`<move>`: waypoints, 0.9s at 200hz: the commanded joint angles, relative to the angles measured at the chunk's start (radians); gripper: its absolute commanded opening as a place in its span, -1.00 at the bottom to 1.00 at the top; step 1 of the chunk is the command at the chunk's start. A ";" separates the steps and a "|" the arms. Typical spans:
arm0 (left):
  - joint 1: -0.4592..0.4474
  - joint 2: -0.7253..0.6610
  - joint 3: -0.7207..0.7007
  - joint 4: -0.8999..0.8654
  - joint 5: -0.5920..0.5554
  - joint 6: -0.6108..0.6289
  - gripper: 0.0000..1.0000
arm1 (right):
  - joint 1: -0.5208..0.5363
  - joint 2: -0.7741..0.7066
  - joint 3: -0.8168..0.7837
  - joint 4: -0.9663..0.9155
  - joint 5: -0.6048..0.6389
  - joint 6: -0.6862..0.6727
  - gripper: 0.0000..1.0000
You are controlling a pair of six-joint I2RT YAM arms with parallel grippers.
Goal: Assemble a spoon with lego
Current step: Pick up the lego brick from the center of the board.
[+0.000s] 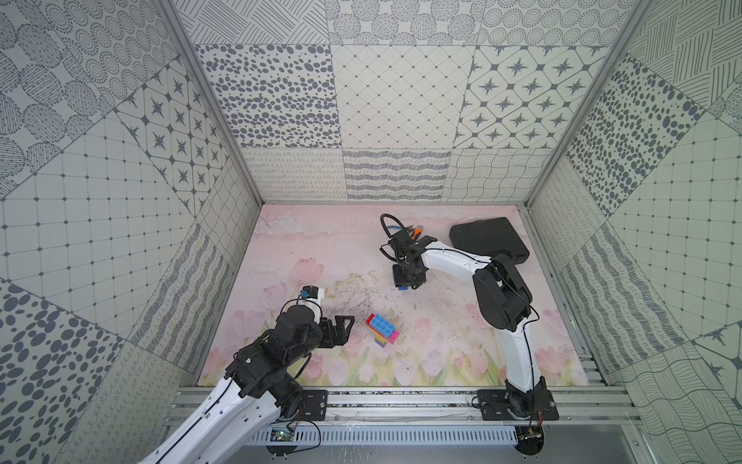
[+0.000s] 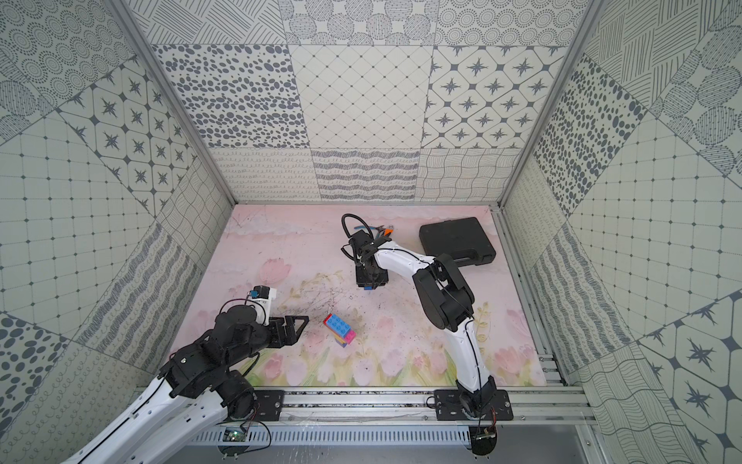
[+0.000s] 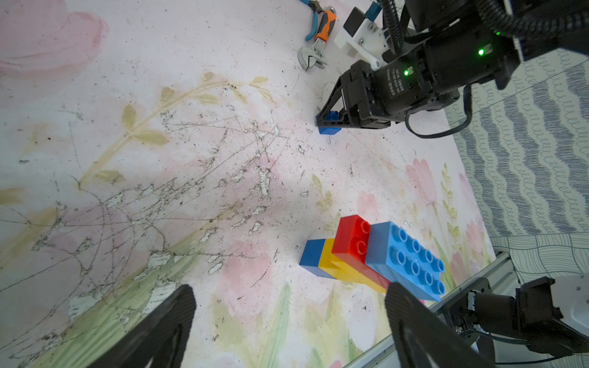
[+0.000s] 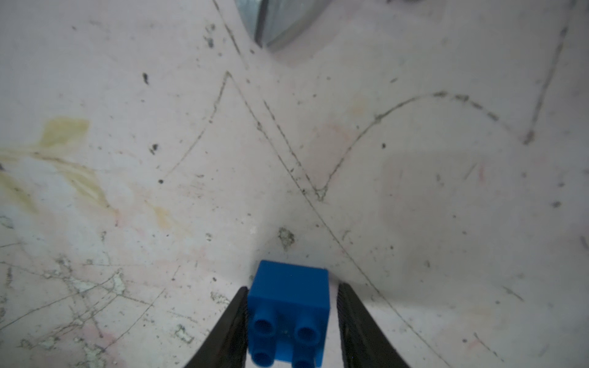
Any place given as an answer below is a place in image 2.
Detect light blue lego brick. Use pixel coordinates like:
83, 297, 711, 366
324, 314, 352, 340

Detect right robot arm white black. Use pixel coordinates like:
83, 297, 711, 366
341, 230, 497, 416

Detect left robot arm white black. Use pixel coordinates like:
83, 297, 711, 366
68, 303, 309, 463

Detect pink floral table mat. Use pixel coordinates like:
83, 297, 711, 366
155, 204, 549, 389

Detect black plastic tool case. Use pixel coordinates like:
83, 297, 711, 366
419, 217, 497, 267

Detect left controller board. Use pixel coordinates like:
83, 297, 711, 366
218, 427, 250, 457

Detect controller board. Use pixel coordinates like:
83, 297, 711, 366
218, 427, 250, 457
469, 426, 498, 456

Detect right controller board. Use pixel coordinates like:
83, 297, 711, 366
469, 426, 498, 456

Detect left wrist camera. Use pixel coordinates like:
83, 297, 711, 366
247, 285, 277, 321

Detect blue handled pliers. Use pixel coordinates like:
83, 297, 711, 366
354, 225, 386, 232

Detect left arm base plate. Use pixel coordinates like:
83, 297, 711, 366
229, 390, 286, 423

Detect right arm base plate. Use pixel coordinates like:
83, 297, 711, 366
433, 390, 514, 421

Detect aluminium rail frame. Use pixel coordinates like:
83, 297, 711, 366
115, 386, 598, 430

